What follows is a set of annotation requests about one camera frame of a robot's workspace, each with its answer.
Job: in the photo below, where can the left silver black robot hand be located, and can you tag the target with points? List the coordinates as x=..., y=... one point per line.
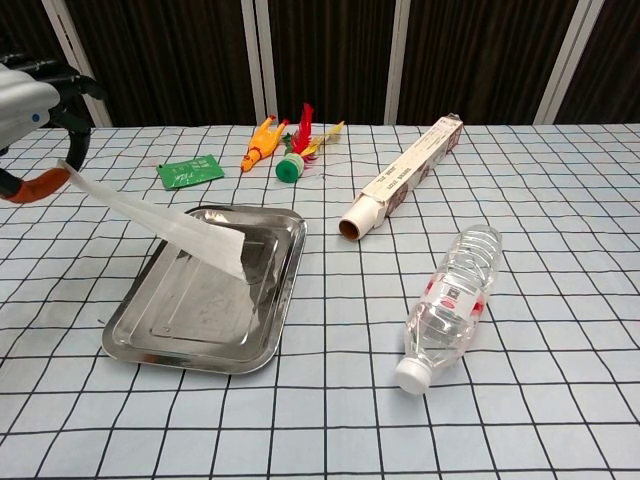
x=22, y=105

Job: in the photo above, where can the clear plastic sheet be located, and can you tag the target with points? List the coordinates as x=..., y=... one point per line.
x=200, y=240

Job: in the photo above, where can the metal tray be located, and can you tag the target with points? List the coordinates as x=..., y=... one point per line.
x=200, y=320

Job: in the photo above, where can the green packet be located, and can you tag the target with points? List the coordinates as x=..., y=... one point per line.
x=190, y=172

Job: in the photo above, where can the yellow rubber chicken toy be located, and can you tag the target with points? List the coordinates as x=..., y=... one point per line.
x=260, y=142

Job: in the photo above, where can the feather shuttlecock with green base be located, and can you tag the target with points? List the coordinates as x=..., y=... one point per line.
x=290, y=169

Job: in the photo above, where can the white wrap roll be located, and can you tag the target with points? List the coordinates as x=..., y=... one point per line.
x=357, y=220

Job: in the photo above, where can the cream folded fan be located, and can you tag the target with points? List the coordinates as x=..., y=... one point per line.
x=415, y=167

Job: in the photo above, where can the clear plastic water bottle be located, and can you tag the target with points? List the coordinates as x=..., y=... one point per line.
x=450, y=305

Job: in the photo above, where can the blue checked tablecloth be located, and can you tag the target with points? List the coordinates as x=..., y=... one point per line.
x=550, y=300

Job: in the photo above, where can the white metal frame post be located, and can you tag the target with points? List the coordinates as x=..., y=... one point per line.
x=400, y=60
x=262, y=60
x=569, y=60
x=75, y=60

